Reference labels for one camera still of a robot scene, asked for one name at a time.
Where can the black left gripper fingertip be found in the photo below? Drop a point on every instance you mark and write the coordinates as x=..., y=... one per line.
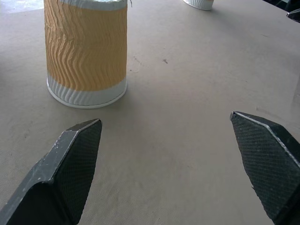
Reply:
x=294, y=13

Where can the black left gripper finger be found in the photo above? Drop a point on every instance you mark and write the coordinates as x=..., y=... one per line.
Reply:
x=264, y=164
x=70, y=164

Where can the white ripple paper cup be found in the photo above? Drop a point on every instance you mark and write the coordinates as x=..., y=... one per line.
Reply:
x=198, y=4

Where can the orange rippled paper cup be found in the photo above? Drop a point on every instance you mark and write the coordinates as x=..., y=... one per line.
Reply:
x=85, y=54

